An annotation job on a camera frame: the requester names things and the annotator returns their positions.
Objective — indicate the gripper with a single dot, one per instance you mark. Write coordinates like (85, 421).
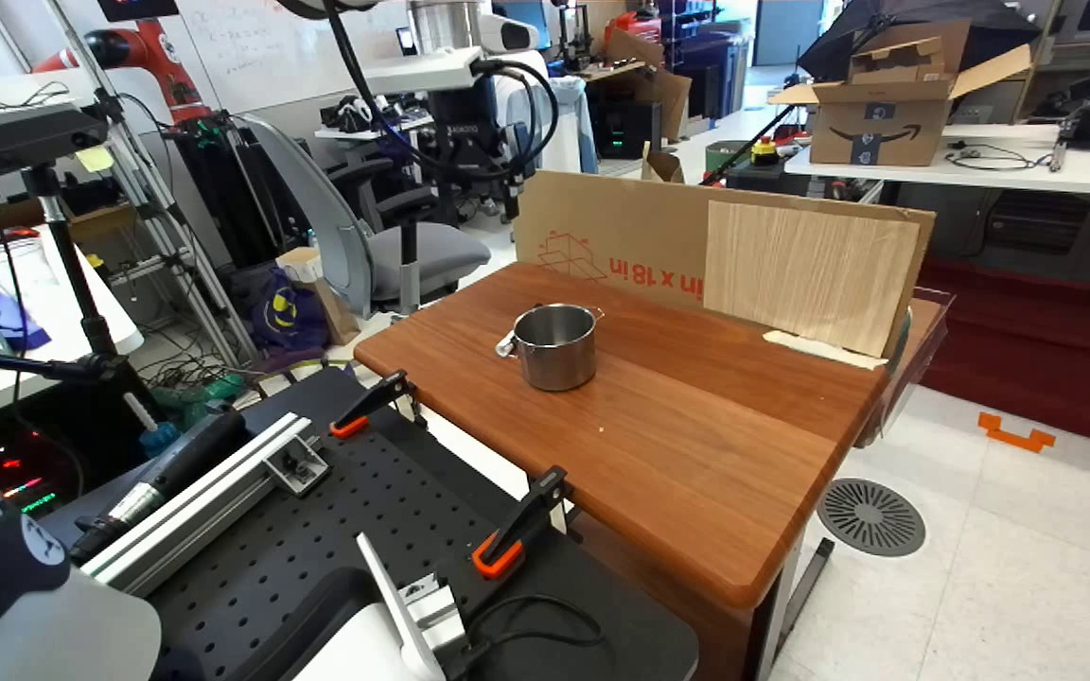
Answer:
(462, 132)

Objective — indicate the red robot arm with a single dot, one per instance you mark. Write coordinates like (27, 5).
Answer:
(162, 66)

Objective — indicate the steel pot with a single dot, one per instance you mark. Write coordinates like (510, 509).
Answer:
(556, 355)

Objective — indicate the black office chair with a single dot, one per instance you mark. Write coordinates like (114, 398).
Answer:
(394, 194)

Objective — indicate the grey office chair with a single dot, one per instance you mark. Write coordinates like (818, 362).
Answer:
(422, 251)

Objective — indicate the black computer tower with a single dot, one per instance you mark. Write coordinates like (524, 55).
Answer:
(625, 128)

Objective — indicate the flat cardboard sheet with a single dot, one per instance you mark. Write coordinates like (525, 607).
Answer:
(621, 232)

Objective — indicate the whiteboard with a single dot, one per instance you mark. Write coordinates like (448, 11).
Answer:
(261, 47)

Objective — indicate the purple bag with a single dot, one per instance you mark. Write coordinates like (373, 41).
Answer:
(285, 312)

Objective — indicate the green bin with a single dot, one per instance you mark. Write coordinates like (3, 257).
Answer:
(723, 156)

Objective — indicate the black and orange clamp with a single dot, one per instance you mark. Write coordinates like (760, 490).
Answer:
(373, 402)
(518, 530)

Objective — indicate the emergency stop button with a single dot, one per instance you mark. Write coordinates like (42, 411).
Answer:
(764, 151)

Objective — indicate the aluminium stand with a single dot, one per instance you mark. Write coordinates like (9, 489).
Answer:
(171, 246)

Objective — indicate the yellow sticky note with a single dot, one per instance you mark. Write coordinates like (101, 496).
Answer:
(96, 158)

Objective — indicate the light wood panel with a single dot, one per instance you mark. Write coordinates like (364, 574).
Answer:
(810, 274)

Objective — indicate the open cardboard box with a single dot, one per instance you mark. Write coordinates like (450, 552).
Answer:
(876, 128)

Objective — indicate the white paper strip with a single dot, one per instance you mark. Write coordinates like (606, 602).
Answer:
(819, 349)

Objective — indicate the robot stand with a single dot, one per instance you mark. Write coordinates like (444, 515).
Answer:
(318, 530)

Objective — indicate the teal brush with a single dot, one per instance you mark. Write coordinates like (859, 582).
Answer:
(159, 438)

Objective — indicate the black cylindrical tool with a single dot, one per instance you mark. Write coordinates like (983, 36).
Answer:
(181, 463)

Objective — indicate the white table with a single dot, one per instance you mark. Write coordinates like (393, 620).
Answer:
(62, 312)

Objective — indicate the purple cloth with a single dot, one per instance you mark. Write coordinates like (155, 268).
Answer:
(15, 322)

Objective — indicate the computer with lit lights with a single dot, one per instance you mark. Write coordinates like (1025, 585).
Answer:
(25, 473)

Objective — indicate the round floor drain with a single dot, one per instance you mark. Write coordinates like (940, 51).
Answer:
(870, 516)

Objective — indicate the white desk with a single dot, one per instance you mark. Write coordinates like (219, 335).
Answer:
(1089, 173)

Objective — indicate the orange floor tape mark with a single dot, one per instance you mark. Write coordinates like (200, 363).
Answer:
(1013, 436)

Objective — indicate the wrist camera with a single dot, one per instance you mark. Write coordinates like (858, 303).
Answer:
(417, 71)

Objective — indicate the camera on tripod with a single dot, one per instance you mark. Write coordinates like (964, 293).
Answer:
(20, 142)

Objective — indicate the aluminium rail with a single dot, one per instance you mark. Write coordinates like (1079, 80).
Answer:
(195, 506)

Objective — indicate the white plate bracket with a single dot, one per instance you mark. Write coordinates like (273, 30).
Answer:
(405, 615)

